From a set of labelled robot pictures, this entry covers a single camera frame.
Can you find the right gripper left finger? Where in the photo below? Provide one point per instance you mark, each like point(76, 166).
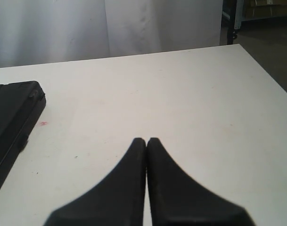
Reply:
point(117, 200)

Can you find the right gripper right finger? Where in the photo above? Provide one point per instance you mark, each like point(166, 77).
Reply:
point(178, 200)

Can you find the black plastic tool case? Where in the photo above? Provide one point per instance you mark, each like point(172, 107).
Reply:
point(21, 104)

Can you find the black metal stand pole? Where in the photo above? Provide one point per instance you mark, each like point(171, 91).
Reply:
point(232, 32)

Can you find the blue metal shelf rack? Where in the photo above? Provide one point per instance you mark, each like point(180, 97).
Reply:
point(250, 10)

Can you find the white backdrop curtain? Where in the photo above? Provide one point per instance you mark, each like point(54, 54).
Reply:
point(48, 31)

